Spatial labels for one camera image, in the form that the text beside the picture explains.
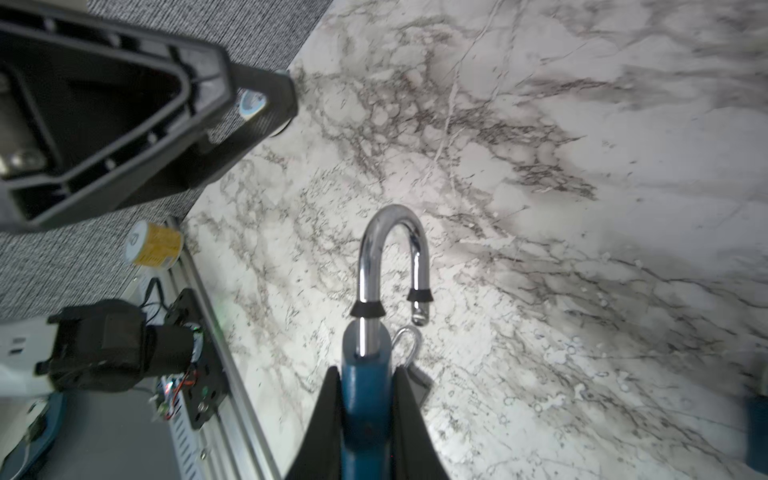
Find small black padlock front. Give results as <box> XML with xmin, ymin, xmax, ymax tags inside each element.
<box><xmin>392</xmin><ymin>325</ymin><xmax>434</xmax><ymax>408</ymax></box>

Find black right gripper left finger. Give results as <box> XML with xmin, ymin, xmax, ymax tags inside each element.
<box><xmin>285</xmin><ymin>367</ymin><xmax>344</xmax><ymax>480</ymax></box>

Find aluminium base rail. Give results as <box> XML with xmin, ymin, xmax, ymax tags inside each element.
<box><xmin>160</xmin><ymin>247</ymin><xmax>280</xmax><ymax>479</ymax></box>

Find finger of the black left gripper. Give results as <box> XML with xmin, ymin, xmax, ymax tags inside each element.
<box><xmin>1</xmin><ymin>1</ymin><xmax>236</xmax><ymax>233</ymax></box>
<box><xmin>120</xmin><ymin>63</ymin><xmax>298</xmax><ymax>208</ymax></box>

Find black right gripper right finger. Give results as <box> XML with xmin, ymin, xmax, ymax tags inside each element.
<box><xmin>391</xmin><ymin>367</ymin><xmax>448</xmax><ymax>480</ymax></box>

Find blue padlock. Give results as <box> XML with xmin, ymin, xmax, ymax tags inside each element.
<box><xmin>341</xmin><ymin>204</ymin><xmax>433</xmax><ymax>479</ymax></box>
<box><xmin>745</xmin><ymin>395</ymin><xmax>768</xmax><ymax>475</ymax></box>

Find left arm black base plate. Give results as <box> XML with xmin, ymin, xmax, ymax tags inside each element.
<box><xmin>159</xmin><ymin>288</ymin><xmax>231</xmax><ymax>430</ymax></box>

